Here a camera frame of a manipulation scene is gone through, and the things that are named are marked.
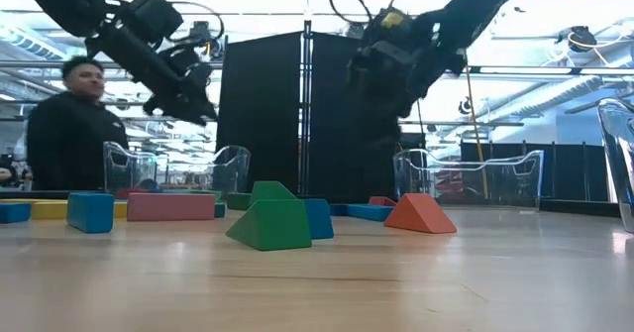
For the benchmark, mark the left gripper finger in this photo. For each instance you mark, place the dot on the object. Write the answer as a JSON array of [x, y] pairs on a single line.
[[171, 106], [203, 104]]

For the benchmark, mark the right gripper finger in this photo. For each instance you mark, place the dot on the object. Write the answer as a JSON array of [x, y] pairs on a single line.
[[402, 104], [379, 110]]

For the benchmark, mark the pink long block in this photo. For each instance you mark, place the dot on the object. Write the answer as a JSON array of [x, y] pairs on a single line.
[[171, 207]]

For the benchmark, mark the light blue long block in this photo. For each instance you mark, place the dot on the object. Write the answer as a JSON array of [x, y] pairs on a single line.
[[369, 213]]

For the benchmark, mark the green long block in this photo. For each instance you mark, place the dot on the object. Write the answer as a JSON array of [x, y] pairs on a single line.
[[239, 201]]

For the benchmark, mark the green wedge block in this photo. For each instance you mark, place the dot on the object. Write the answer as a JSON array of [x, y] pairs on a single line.
[[277, 225], [270, 190]]

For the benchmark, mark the orange triangular block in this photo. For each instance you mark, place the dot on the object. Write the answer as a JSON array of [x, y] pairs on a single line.
[[421, 218]]

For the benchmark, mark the medium blue block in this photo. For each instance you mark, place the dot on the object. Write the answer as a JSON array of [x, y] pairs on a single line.
[[319, 218]]

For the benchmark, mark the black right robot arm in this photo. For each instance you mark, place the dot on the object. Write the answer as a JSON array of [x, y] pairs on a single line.
[[475, 10]]

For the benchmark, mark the yellow tag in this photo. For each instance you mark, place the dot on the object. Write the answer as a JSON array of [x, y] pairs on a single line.
[[391, 19]]

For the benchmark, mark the black room divider panel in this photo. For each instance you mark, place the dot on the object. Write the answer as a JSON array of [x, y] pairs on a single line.
[[267, 124]]

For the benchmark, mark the clear plastic bin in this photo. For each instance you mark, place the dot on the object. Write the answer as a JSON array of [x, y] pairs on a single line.
[[619, 163], [233, 168], [495, 183]]

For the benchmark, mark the person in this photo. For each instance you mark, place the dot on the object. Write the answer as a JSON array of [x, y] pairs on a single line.
[[74, 139]]

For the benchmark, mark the dark blue rectangular block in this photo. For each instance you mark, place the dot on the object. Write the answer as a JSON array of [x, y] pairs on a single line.
[[338, 209]]

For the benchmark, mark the black barrier panels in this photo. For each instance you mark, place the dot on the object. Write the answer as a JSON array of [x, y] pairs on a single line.
[[569, 173]]

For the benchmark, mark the black metal rig frame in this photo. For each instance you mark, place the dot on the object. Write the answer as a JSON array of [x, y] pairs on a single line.
[[569, 207]]

